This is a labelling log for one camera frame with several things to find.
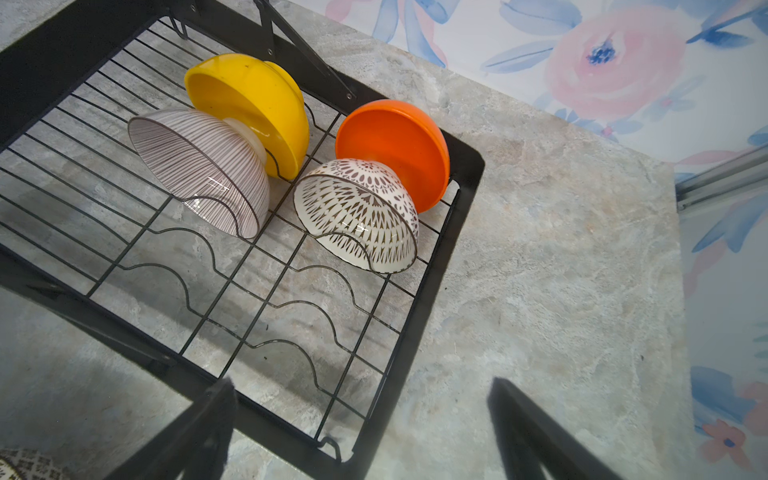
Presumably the pink ribbed glass bowl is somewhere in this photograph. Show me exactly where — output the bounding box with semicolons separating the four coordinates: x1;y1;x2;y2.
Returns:
127;108;270;240

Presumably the white brown lattice bowl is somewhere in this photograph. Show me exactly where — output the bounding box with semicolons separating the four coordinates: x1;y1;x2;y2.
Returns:
293;159;419;274

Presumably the yellow plastic bowl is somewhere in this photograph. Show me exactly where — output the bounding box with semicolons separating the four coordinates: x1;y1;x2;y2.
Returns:
184;53;310;180

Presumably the white dotted pattern bowl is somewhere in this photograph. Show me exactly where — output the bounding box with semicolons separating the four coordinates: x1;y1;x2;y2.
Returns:
1;447;69;480

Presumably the aluminium right corner post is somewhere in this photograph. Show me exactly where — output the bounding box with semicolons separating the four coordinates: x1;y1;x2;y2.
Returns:
676;144;767;212

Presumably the orange plastic bowl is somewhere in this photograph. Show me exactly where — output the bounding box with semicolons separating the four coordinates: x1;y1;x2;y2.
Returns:
335;99;450;213

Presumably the black wire dish rack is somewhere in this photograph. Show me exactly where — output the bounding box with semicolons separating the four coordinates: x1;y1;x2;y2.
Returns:
1;1;485;479

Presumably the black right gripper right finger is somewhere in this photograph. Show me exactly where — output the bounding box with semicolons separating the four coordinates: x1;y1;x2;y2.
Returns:
487;377;619;479

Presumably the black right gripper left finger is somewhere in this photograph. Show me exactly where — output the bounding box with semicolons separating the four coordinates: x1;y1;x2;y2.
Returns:
107;378;237;479

